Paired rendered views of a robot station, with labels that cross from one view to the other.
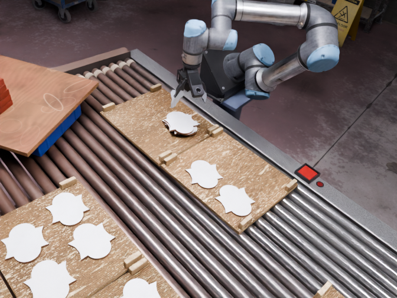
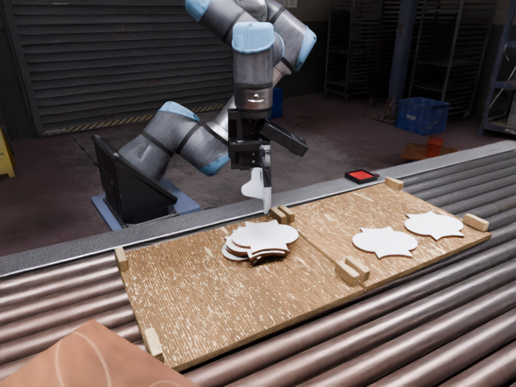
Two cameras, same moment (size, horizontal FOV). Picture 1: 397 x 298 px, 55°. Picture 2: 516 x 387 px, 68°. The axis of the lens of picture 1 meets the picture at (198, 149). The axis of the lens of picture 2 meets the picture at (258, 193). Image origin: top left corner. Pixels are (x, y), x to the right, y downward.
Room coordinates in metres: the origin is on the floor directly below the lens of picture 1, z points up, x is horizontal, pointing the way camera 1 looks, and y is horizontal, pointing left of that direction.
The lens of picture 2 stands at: (1.04, 0.77, 1.43)
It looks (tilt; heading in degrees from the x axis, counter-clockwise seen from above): 26 degrees down; 291
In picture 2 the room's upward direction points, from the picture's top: straight up
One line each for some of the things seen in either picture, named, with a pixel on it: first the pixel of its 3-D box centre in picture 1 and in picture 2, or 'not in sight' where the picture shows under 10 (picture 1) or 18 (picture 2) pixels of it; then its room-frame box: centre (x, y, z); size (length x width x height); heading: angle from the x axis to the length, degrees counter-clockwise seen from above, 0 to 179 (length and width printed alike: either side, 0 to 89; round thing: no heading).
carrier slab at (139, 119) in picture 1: (159, 122); (231, 273); (1.32, 0.18, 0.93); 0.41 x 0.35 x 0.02; 49
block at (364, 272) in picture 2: (170, 159); (356, 268); (1.07, 0.10, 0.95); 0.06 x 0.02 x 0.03; 140
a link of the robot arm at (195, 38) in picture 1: (195, 36); (253, 54); (1.31, 0.07, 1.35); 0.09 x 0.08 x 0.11; 98
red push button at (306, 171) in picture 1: (307, 173); (360, 176); (1.13, -0.45, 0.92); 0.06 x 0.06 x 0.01; 48
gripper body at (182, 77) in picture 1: (189, 73); (249, 137); (1.32, 0.08, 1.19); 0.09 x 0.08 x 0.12; 29
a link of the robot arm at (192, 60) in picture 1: (191, 56); (253, 97); (1.31, 0.07, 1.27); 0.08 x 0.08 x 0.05
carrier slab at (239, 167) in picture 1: (228, 175); (377, 225); (1.05, -0.13, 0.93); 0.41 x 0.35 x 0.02; 50
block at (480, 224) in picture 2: (246, 222); (475, 222); (0.82, -0.19, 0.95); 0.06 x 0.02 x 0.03; 140
